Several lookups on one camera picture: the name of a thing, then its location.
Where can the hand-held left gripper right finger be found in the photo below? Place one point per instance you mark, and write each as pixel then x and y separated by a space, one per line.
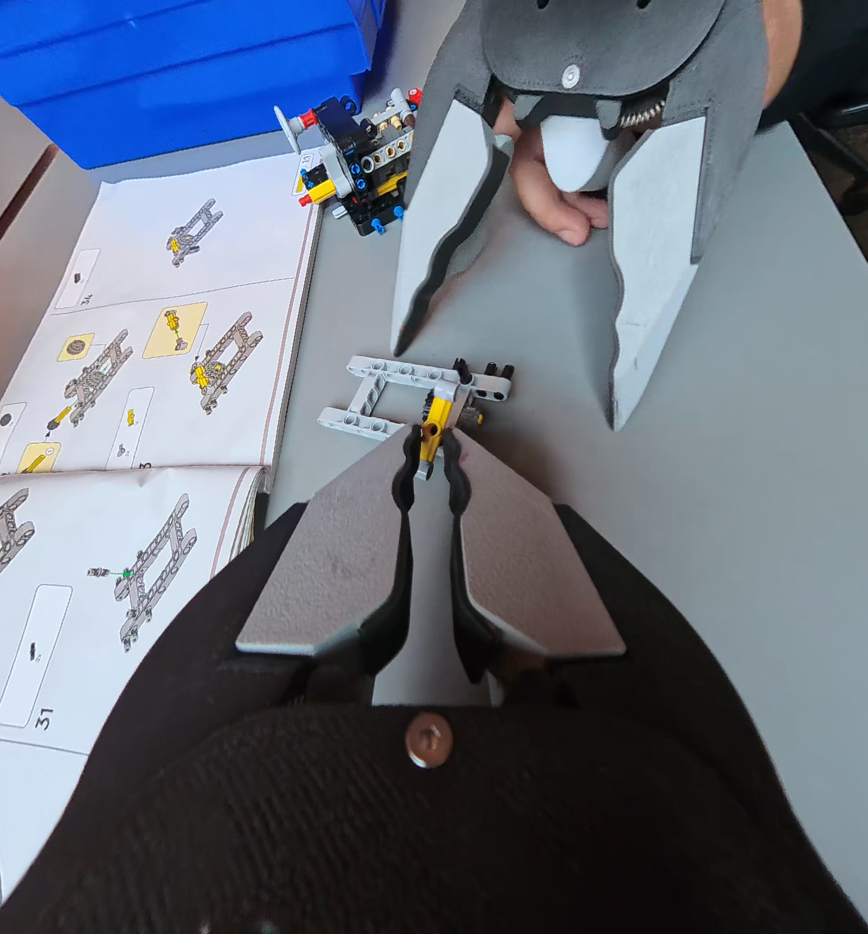
pixel 528 576

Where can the person's right hand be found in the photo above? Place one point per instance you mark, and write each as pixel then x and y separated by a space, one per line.
pixel 558 211

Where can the yellow lego axle connector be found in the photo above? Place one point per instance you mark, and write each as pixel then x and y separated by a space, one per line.
pixel 439 414

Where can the lego instruction booklet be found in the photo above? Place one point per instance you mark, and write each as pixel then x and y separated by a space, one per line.
pixel 186 277

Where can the black office chair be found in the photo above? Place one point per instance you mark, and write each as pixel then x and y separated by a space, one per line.
pixel 853 171

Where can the lego car chassis assembly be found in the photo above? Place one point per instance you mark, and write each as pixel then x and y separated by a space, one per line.
pixel 375 215

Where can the blue plastic bin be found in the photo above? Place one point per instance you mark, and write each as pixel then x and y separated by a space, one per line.
pixel 149 73

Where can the person's right forearm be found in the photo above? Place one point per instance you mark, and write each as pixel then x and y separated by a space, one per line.
pixel 842 51

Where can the grey lego frame assembly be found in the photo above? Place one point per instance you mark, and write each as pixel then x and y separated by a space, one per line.
pixel 397 370

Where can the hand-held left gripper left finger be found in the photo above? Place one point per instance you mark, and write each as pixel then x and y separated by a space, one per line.
pixel 331 569

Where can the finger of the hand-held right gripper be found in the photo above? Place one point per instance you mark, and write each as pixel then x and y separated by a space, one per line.
pixel 660 241
pixel 441 204

